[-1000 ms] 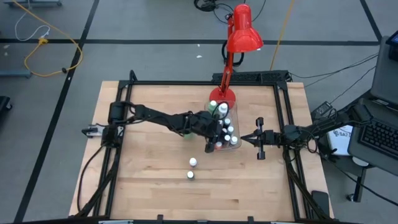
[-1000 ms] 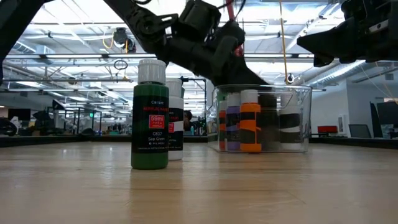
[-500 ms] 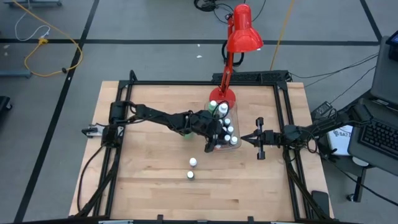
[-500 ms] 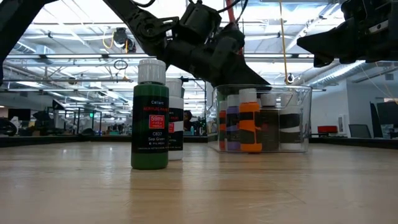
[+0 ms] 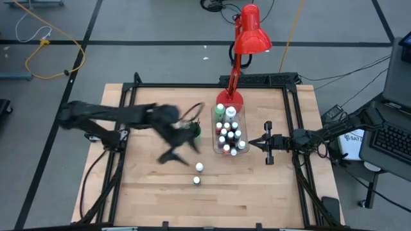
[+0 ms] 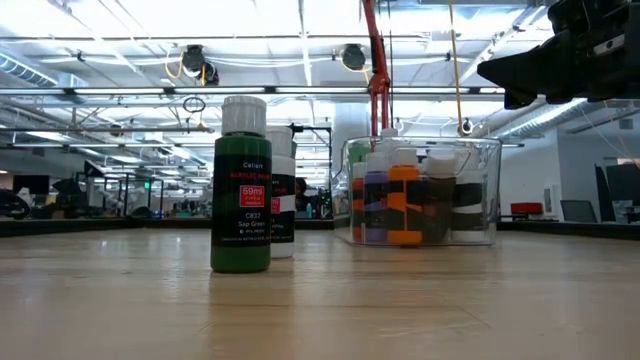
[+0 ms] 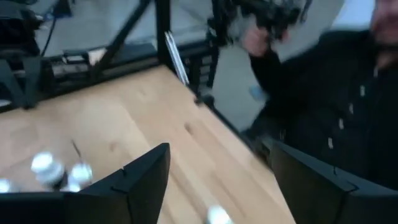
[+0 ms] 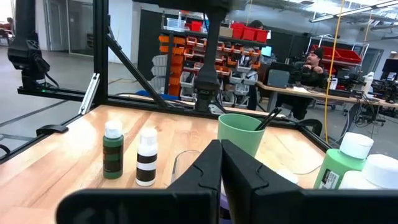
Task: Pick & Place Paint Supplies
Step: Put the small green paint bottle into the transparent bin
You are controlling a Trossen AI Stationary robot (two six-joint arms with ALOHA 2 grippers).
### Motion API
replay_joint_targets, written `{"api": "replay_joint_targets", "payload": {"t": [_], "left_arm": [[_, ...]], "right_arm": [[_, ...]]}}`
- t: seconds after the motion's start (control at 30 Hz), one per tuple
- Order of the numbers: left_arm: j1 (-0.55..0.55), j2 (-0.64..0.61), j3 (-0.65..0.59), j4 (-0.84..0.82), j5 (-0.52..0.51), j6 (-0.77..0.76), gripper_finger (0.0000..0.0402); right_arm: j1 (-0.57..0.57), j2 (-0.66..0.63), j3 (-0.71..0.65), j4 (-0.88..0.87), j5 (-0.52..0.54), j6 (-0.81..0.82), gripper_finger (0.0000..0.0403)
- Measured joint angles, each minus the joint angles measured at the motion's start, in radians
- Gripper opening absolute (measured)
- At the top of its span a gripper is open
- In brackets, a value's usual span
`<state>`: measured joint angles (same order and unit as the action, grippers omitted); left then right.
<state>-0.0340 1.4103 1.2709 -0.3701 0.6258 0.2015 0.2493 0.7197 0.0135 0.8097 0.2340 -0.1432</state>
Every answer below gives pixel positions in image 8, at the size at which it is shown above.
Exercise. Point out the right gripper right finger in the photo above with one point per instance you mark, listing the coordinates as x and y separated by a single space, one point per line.
264 205

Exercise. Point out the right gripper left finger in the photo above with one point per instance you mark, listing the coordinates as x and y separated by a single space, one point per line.
192 205

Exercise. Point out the purple paint bottle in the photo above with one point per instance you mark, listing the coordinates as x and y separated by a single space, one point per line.
224 205

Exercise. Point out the tall light green paint bottle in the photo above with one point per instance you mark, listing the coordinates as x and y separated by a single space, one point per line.
339 168

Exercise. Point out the dark green paint bottle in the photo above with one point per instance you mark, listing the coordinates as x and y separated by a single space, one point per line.
113 155

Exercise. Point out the tall white bottle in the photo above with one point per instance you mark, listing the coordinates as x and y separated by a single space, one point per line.
373 174

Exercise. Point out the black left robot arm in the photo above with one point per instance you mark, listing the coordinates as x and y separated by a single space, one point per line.
208 62

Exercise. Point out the green plastic cup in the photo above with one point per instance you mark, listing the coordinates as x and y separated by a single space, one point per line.
239 133

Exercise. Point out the black table clamp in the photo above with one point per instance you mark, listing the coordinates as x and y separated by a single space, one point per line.
51 128
311 124

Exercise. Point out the wooden office desk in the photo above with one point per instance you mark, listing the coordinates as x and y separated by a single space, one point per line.
311 93

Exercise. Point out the grey laptop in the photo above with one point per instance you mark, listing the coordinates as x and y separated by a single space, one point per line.
278 77

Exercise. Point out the parts shelf with bins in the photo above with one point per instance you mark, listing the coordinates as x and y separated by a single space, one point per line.
180 62

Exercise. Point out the white plastic jug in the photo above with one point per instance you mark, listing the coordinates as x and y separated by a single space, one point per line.
368 81

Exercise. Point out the red bin rack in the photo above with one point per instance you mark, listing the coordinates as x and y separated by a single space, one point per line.
339 54

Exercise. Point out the black computer monitor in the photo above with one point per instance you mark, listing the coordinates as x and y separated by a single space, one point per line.
390 67

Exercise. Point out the silver angle bracket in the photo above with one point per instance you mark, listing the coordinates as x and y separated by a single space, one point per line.
89 93

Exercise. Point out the black aluminium table frame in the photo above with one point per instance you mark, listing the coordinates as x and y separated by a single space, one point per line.
101 46

